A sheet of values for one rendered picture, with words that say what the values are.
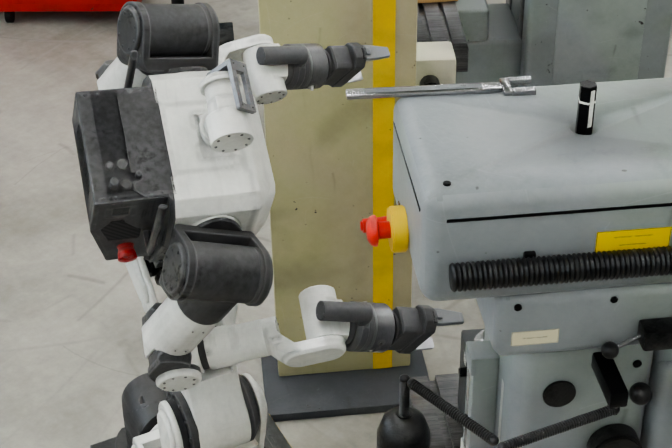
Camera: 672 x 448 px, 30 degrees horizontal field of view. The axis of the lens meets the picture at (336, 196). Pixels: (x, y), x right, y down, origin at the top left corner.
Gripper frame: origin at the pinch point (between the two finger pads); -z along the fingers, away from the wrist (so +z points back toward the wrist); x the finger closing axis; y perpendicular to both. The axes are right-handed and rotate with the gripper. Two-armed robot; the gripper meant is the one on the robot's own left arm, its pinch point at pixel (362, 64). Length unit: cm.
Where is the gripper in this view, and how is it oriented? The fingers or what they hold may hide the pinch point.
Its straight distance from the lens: 251.1
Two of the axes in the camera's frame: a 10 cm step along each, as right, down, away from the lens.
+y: -2.6, -9.3, 2.5
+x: 5.0, -3.5, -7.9
